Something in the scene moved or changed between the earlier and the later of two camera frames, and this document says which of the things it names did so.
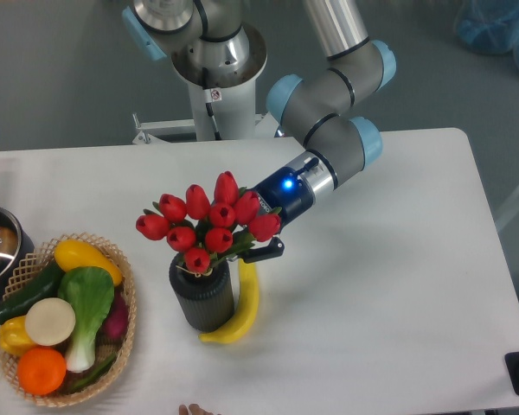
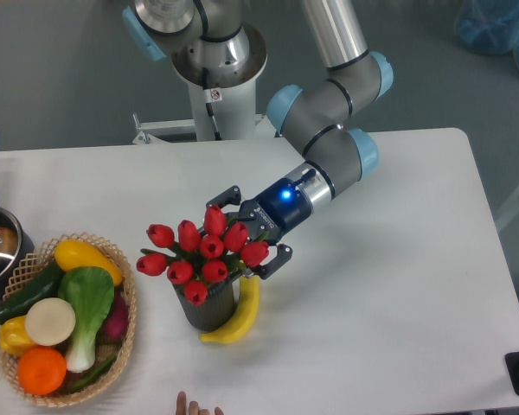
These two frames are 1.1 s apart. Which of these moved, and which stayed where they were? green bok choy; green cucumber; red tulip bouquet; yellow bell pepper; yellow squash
Moved: red tulip bouquet
Stayed: green bok choy; green cucumber; yellow bell pepper; yellow squash
